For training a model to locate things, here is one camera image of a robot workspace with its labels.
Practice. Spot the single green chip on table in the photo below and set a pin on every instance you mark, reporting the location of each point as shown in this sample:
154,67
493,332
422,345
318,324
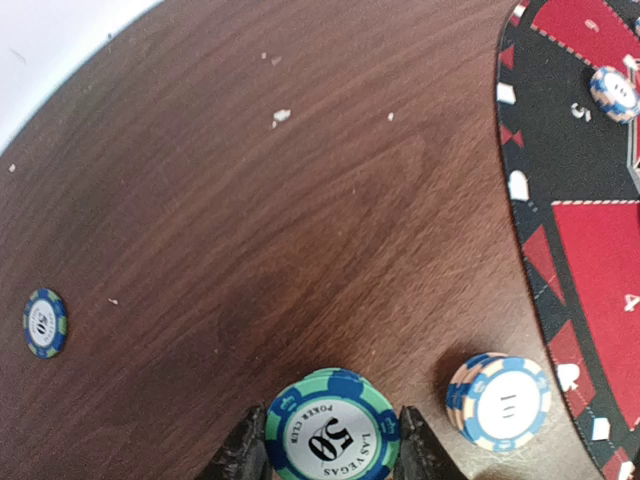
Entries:
45,323

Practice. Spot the white chips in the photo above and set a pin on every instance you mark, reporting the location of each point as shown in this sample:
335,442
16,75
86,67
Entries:
614,94

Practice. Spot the green white chip stack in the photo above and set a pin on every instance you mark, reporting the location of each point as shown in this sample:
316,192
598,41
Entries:
332,424

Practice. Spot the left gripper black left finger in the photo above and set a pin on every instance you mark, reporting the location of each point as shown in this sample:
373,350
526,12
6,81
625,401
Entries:
243,454

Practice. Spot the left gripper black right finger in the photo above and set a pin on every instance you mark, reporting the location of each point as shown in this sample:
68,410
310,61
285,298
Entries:
421,454

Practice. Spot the white grey chip stack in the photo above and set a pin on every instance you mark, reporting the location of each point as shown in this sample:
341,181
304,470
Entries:
498,402

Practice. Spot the round red black poker mat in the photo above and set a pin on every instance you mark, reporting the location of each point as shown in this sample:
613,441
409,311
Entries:
572,175

